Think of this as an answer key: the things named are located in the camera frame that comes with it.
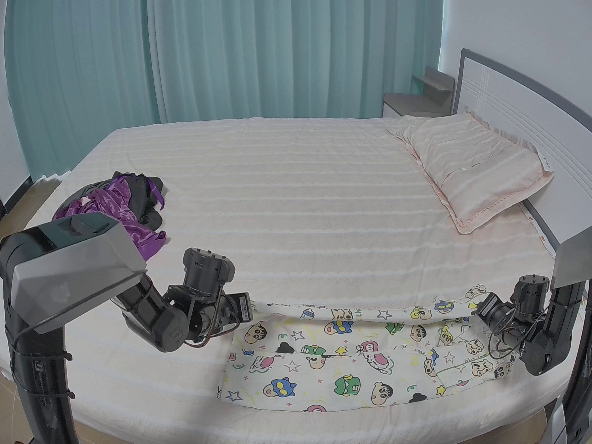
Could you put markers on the blue-green curtain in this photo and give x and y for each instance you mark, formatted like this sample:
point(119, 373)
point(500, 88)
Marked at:
point(231, 39)

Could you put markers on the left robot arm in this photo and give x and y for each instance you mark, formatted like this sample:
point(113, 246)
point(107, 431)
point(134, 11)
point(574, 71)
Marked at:
point(152, 312)

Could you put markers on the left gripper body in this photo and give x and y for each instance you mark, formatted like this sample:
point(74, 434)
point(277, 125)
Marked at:
point(231, 315)

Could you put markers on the pile of clothes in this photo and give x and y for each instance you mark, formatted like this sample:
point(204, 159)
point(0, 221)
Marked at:
point(134, 197)

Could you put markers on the bed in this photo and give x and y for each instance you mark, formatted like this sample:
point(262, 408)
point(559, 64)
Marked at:
point(300, 201)

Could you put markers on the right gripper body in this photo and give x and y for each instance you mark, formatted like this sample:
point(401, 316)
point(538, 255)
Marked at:
point(497, 315)

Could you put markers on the grey bedside table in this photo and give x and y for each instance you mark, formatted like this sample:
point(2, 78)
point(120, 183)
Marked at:
point(416, 102)

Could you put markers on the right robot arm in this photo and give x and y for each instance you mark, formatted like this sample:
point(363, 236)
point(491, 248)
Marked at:
point(545, 340)

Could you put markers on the white printed pyjama top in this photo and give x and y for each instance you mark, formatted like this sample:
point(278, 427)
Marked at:
point(347, 372)

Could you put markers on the pink striped pillow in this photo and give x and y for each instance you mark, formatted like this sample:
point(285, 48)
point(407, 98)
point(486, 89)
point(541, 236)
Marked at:
point(476, 174)

